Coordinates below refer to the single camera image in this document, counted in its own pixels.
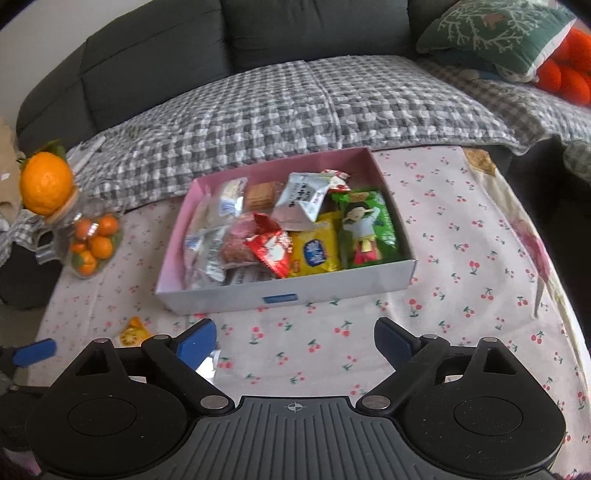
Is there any yellow chip snack packet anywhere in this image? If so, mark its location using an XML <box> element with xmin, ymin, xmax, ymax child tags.
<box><xmin>290</xmin><ymin>220</ymin><xmax>342</xmax><ymax>277</ymax></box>

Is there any brown wafer biscuit packet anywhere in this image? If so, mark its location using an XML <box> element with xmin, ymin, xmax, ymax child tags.
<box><xmin>243</xmin><ymin>181</ymin><xmax>283</xmax><ymax>212</ymax></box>

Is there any pink snack packet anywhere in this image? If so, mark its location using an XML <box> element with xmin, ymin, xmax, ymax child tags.
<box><xmin>219</xmin><ymin>212</ymin><xmax>259</xmax><ymax>270</ymax></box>

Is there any orange white small packet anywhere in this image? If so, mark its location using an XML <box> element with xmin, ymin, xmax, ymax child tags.
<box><xmin>115</xmin><ymin>317</ymin><xmax>152</xmax><ymax>347</ymax></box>

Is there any silver white snack packet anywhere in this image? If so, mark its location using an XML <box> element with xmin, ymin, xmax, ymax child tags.
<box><xmin>183</xmin><ymin>193</ymin><xmax>229</xmax><ymax>290</ymax></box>

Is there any cherry print tablecloth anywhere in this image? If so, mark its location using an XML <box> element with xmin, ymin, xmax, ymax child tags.
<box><xmin>28</xmin><ymin>147</ymin><xmax>590</xmax><ymax>477</ymax></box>

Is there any green cartoon snack packet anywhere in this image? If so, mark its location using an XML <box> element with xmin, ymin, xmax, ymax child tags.
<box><xmin>332</xmin><ymin>190</ymin><xmax>402</xmax><ymax>269</ymax></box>

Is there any glass jar of mandarins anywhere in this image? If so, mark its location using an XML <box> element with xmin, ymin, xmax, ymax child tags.
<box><xmin>54</xmin><ymin>194</ymin><xmax>123</xmax><ymax>279</ymax></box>

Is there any red white candy packet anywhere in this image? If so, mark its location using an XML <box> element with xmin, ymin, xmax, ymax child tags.
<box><xmin>245</xmin><ymin>212</ymin><xmax>293</xmax><ymax>278</ymax></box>

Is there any pink white cardboard box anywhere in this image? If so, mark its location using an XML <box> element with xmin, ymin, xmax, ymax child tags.
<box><xmin>154</xmin><ymin>146</ymin><xmax>419</xmax><ymax>316</ymax></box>

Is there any white rice cracker packet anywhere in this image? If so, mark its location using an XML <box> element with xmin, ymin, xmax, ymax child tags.
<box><xmin>217</xmin><ymin>177</ymin><xmax>247</xmax><ymax>218</ymax></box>

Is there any large orange jar lid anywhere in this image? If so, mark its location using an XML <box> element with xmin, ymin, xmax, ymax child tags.
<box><xmin>19</xmin><ymin>152</ymin><xmax>74</xmax><ymax>217</ymax></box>

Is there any beige folded cloth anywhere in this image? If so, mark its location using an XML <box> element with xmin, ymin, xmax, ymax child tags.
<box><xmin>0</xmin><ymin>120</ymin><xmax>22</xmax><ymax>232</ymax></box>

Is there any white black-text snack packet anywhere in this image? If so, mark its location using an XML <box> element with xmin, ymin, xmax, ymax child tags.
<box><xmin>271</xmin><ymin>172</ymin><xmax>329</xmax><ymax>231</ymax></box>

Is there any grey checked sofa blanket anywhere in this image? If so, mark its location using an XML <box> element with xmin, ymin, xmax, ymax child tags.
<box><xmin>0</xmin><ymin>55</ymin><xmax>591</xmax><ymax>259</ymax></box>

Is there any dark grey sofa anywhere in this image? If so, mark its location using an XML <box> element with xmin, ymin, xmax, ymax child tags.
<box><xmin>15</xmin><ymin>0</ymin><xmax>417</xmax><ymax>153</ymax></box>

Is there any orange plush toy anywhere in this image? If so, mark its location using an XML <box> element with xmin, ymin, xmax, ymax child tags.
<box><xmin>535</xmin><ymin>28</ymin><xmax>591</xmax><ymax>107</ymax></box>

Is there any green embroidered cushion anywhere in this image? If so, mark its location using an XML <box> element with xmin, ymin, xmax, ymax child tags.
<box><xmin>417</xmin><ymin>1</ymin><xmax>576</xmax><ymax>83</ymax></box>

